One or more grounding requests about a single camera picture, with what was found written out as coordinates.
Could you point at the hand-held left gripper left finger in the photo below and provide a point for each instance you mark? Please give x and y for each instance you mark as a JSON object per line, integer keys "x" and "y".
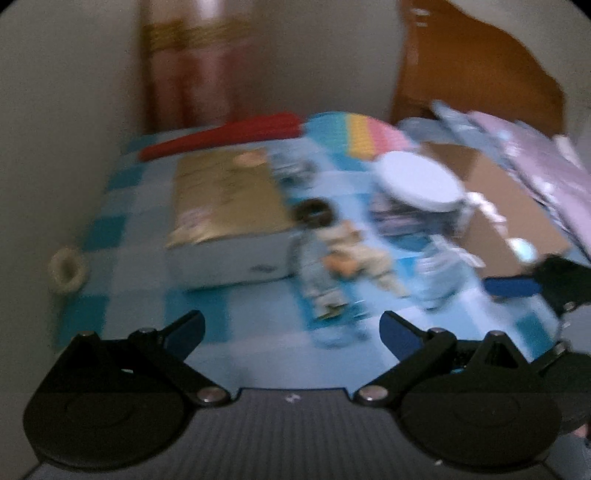
{"x": 187, "y": 334}

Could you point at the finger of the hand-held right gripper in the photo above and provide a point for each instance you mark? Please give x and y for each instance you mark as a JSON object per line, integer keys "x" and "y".
{"x": 551, "y": 357}
{"x": 512, "y": 286}

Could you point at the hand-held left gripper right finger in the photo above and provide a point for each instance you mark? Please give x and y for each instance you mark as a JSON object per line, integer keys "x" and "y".
{"x": 399, "y": 337}

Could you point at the brown cardboard box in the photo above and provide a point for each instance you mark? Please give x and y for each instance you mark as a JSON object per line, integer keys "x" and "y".
{"x": 498, "y": 207}

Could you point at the brown hair scrunchie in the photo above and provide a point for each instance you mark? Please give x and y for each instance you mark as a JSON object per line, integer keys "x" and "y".
{"x": 316, "y": 214}

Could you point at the beige plush toy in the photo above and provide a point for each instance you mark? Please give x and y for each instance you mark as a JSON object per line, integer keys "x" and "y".
{"x": 355, "y": 251}

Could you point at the blue checkered tablecloth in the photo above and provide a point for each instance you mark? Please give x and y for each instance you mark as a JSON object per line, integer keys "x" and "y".
{"x": 138, "y": 240}

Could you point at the lilac printed cloth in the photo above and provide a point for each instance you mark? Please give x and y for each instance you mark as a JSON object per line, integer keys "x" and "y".
{"x": 540, "y": 157}

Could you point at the beige tape roll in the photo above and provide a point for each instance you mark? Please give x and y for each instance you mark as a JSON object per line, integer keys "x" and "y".
{"x": 69, "y": 272}

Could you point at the white round lidded container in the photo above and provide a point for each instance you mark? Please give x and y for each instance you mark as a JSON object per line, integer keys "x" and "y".
{"x": 415, "y": 184}

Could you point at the gold box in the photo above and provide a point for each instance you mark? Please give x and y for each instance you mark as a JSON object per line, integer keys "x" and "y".
{"x": 226, "y": 198}

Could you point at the blue printed cloth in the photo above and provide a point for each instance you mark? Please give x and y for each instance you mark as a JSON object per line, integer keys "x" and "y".
{"x": 443, "y": 124}

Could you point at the red folded fan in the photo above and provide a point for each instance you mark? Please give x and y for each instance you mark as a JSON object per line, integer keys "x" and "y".
{"x": 221, "y": 134}

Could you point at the rainbow bubble silicone mat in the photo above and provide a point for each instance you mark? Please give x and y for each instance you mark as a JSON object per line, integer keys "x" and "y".
{"x": 360, "y": 134}

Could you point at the brown wooden furniture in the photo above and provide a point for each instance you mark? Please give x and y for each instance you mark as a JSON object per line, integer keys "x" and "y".
{"x": 461, "y": 69}

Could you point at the pink striped curtain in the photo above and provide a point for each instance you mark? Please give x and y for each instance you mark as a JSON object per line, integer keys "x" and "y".
{"x": 194, "y": 69}

